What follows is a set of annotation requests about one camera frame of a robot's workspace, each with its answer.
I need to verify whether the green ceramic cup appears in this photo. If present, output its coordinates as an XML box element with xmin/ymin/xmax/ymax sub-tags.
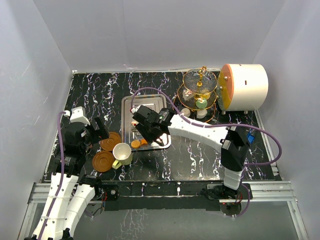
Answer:
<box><xmin>112</xmin><ymin>143</ymin><xmax>133</xmax><ymax>170</ymax></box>

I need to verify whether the white cream puff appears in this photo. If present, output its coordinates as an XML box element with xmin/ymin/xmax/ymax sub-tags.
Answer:
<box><xmin>196</xmin><ymin>109</ymin><xmax>207</xmax><ymax>119</ymax></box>

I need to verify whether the brown wooden coaster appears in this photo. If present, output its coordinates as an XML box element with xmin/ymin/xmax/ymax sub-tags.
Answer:
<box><xmin>99</xmin><ymin>131</ymin><xmax>122</xmax><ymax>152</ymax></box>
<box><xmin>92</xmin><ymin>151</ymin><xmax>115</xmax><ymax>173</ymax></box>

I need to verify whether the three-tier glass cake stand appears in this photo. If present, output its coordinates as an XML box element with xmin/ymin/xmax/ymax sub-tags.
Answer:
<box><xmin>173</xmin><ymin>66</ymin><xmax>218</xmax><ymax>123</ymax></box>

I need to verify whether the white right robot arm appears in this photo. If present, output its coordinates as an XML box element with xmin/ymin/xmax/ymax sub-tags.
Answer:
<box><xmin>130</xmin><ymin>105</ymin><xmax>250</xmax><ymax>199</ymax></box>

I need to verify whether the orange fish-shaped cookie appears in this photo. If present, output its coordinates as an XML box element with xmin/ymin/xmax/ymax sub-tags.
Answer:
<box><xmin>140</xmin><ymin>138</ymin><xmax>148</xmax><ymax>146</ymax></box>

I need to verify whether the blue clip object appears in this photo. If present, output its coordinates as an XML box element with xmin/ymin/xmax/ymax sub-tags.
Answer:
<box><xmin>247</xmin><ymin>128</ymin><xmax>257</xmax><ymax>145</ymax></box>

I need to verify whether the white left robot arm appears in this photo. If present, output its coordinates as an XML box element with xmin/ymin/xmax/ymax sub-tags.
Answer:
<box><xmin>29</xmin><ymin>106</ymin><xmax>110</xmax><ymax>240</ymax></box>

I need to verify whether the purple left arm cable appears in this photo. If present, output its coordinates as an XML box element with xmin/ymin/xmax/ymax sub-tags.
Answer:
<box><xmin>37</xmin><ymin>111</ymin><xmax>101</xmax><ymax>240</ymax></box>

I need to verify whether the yellow dome cake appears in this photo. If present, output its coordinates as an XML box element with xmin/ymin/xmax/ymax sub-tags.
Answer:
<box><xmin>201</xmin><ymin>93</ymin><xmax>211</xmax><ymax>100</ymax></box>

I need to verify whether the white sprinkle cherry cake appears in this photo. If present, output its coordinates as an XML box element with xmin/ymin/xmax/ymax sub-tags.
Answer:
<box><xmin>131</xmin><ymin>120</ymin><xmax>138</xmax><ymax>128</ymax></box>

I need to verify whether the white rectangular cream cake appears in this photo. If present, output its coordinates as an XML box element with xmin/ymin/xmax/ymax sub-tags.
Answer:
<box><xmin>182</xmin><ymin>89</ymin><xmax>195</xmax><ymax>101</ymax></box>

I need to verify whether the green dome cake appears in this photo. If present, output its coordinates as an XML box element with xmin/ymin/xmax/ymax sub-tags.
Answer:
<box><xmin>195</xmin><ymin>98</ymin><xmax>208</xmax><ymax>109</ymax></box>

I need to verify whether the silver metal tray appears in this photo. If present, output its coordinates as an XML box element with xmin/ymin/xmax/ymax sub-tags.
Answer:
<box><xmin>120</xmin><ymin>94</ymin><xmax>171</xmax><ymax>151</ymax></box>

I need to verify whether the white cylindrical container orange lid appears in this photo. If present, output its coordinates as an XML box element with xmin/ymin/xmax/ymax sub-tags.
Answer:
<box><xmin>216</xmin><ymin>63</ymin><xmax>269</xmax><ymax>112</ymax></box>

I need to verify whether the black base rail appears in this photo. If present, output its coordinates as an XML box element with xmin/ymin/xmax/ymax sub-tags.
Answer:
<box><xmin>89</xmin><ymin>180</ymin><xmax>253</xmax><ymax>211</ymax></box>

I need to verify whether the round orange biscuit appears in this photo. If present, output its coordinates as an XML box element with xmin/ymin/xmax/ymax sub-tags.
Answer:
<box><xmin>131</xmin><ymin>139</ymin><xmax>141</xmax><ymax>149</ymax></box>

